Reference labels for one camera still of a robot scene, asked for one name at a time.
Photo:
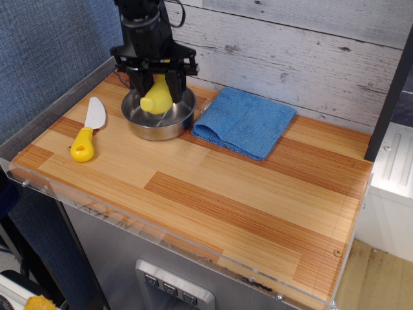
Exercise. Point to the yellow handled toy knife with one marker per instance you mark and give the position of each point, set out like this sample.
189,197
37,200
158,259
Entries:
82,149

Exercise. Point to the silver button control panel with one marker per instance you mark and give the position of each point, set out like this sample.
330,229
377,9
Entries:
171,287

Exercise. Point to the white ribbed side appliance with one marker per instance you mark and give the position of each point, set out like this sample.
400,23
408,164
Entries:
385,220

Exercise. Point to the stainless steel cabinet front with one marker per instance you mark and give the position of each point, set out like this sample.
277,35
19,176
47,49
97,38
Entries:
113,252

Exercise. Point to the yellow plastic squeeze bottle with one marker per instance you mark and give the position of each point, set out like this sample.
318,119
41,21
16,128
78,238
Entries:
158,99

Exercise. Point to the yellow black object bottom left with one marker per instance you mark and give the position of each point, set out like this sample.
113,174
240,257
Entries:
33,303

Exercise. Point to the stainless steel pot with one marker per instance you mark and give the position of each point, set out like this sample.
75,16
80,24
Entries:
159,127

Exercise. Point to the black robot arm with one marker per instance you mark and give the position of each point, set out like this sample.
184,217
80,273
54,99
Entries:
146,13

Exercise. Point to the blue folded cloth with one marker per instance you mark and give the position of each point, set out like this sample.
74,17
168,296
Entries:
244,123

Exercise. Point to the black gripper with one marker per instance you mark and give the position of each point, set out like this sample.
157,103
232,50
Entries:
152,49

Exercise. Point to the black right vertical post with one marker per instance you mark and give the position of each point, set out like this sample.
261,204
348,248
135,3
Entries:
391,101

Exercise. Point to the clear acrylic table guard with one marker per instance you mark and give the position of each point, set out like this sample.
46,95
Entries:
233,231

